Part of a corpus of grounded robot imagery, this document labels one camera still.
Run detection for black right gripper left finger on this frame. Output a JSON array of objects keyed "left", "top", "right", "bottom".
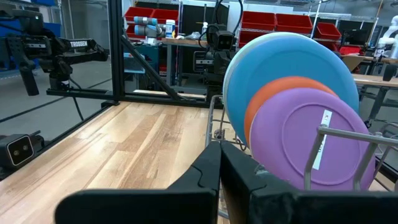
[{"left": 54, "top": 140, "right": 221, "bottom": 224}]

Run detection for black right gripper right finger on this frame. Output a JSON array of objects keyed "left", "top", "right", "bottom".
[{"left": 220, "top": 140, "right": 398, "bottom": 224}]

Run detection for large pale blue plate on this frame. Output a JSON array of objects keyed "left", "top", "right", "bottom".
[{"left": 222, "top": 32, "right": 312, "bottom": 125}]

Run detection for orange plate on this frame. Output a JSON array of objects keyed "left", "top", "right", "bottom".
[{"left": 244, "top": 76, "right": 338, "bottom": 147}]

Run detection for purple plate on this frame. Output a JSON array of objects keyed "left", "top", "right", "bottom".
[{"left": 249, "top": 87, "right": 376, "bottom": 191}]

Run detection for red plastic storage bin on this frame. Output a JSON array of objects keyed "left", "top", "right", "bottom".
[
  {"left": 241, "top": 11, "right": 277, "bottom": 31},
  {"left": 124, "top": 6, "right": 155, "bottom": 24},
  {"left": 238, "top": 30, "right": 261, "bottom": 49},
  {"left": 151, "top": 8, "right": 180, "bottom": 26},
  {"left": 275, "top": 13, "right": 313, "bottom": 34},
  {"left": 314, "top": 22, "right": 342, "bottom": 41},
  {"left": 338, "top": 45, "right": 362, "bottom": 56}
]

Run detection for wooden workbench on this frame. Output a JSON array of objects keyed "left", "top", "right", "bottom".
[{"left": 160, "top": 37, "right": 210, "bottom": 88}]

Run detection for white bottle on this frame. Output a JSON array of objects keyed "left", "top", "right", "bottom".
[{"left": 165, "top": 19, "right": 177, "bottom": 39}]

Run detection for dark blue equipment cabinet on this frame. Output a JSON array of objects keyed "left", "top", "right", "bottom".
[{"left": 123, "top": 44, "right": 170, "bottom": 91}]

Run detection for light blue device box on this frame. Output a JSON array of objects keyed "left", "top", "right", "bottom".
[{"left": 123, "top": 52, "right": 146, "bottom": 75}]

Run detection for long wooden table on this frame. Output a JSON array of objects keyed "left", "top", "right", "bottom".
[{"left": 353, "top": 73, "right": 398, "bottom": 125}]

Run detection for black cup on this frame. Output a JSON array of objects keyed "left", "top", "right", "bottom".
[{"left": 382, "top": 63, "right": 397, "bottom": 82}]

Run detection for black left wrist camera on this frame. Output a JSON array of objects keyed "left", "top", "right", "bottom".
[{"left": 216, "top": 30, "right": 235, "bottom": 51}]

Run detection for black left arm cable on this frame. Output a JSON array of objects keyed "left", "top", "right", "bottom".
[{"left": 212, "top": 0, "right": 244, "bottom": 35}]

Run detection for grey wire dish rack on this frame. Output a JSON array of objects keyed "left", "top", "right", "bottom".
[{"left": 205, "top": 95, "right": 398, "bottom": 220}]

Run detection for black aluminium rig frame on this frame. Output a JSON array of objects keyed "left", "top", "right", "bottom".
[{"left": 45, "top": 0, "right": 225, "bottom": 110}]

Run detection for black table edge rail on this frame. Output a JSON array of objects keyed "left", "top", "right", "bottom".
[
  {"left": 0, "top": 101, "right": 121, "bottom": 182},
  {"left": 374, "top": 155, "right": 398, "bottom": 184}
]

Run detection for black stereo camera box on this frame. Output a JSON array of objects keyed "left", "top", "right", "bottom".
[{"left": 0, "top": 133, "right": 35, "bottom": 171}]

